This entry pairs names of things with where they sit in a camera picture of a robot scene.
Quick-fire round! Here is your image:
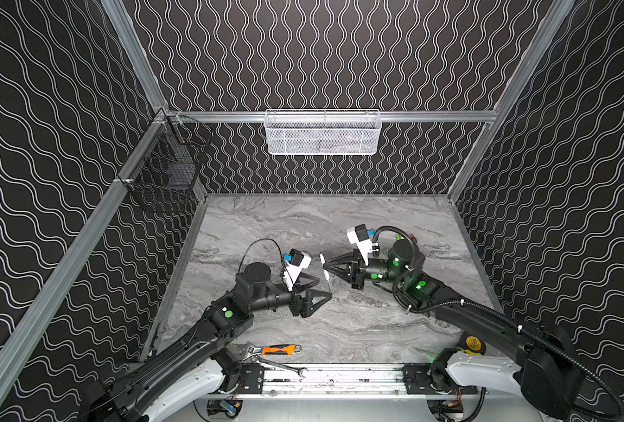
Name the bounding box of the green white pen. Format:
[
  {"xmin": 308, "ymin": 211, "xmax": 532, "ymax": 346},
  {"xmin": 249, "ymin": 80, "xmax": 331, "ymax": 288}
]
[{"xmin": 319, "ymin": 253, "xmax": 334, "ymax": 294}]

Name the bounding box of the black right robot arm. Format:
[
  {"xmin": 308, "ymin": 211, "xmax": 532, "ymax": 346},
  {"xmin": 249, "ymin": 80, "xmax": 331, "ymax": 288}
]
[{"xmin": 323, "ymin": 225, "xmax": 624, "ymax": 421}]

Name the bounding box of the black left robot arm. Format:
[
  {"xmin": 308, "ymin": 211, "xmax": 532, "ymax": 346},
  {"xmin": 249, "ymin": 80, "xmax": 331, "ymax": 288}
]
[{"xmin": 77, "ymin": 262, "xmax": 332, "ymax": 421}]

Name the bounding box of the steel combination spanner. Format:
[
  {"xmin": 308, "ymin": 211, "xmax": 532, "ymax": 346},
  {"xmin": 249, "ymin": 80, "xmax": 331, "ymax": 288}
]
[{"xmin": 243, "ymin": 355, "xmax": 307, "ymax": 378}]

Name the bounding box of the yellow black tape measure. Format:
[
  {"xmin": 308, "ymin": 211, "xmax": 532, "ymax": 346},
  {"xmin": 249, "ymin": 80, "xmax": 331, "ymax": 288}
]
[{"xmin": 457, "ymin": 332, "xmax": 487, "ymax": 356}]

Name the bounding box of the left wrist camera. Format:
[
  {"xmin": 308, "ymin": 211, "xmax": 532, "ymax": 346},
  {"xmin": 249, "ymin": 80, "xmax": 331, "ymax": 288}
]
[{"xmin": 282, "ymin": 248, "xmax": 312, "ymax": 291}]

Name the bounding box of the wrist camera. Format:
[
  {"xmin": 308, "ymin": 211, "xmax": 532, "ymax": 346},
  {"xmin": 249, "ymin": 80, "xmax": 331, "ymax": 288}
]
[
  {"xmin": 282, "ymin": 248, "xmax": 312, "ymax": 291},
  {"xmin": 346, "ymin": 224, "xmax": 380, "ymax": 265}
]

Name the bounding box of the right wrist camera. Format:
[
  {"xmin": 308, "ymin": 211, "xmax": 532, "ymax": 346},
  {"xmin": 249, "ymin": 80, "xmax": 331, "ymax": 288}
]
[{"xmin": 346, "ymin": 224, "xmax": 380, "ymax": 265}]

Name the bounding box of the orange handled adjustable wrench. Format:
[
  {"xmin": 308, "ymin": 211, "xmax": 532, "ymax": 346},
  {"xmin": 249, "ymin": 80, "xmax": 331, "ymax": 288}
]
[{"xmin": 238, "ymin": 343, "xmax": 303, "ymax": 362}]

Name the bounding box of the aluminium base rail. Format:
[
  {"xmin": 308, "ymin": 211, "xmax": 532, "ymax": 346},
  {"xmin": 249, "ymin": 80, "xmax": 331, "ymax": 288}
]
[{"xmin": 116, "ymin": 362, "xmax": 548, "ymax": 399}]

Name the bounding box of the white wire mesh basket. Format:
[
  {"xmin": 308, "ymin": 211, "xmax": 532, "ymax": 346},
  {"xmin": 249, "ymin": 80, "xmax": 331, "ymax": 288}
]
[{"xmin": 264, "ymin": 109, "xmax": 382, "ymax": 156}]

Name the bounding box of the black wire mesh basket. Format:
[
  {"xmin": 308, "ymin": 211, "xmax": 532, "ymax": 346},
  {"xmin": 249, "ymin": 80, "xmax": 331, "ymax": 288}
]
[{"xmin": 125, "ymin": 111, "xmax": 215, "ymax": 214}]

